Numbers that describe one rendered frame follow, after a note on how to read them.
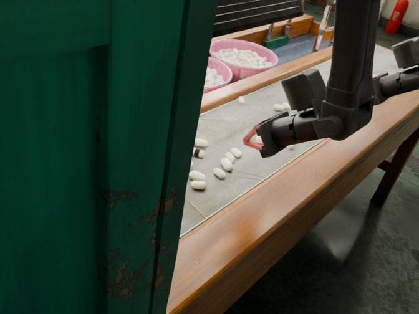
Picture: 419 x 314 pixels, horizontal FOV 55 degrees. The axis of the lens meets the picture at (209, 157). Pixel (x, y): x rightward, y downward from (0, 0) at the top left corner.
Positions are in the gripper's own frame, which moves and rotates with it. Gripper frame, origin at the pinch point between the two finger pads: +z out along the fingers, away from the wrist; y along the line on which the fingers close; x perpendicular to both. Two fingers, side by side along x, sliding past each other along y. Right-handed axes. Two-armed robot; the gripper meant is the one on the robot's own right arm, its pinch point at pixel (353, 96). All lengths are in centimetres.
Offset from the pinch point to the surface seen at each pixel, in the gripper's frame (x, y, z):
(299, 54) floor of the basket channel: -18, -60, 50
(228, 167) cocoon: 2.3, 44.1, 12.4
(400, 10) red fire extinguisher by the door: -27, -410, 126
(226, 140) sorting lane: -2.4, 33.6, 20.3
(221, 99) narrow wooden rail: -12.9, 20.7, 29.2
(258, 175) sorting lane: 7.1, 38.7, 9.3
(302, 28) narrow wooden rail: -30, -83, 58
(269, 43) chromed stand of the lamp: -28, -49, 56
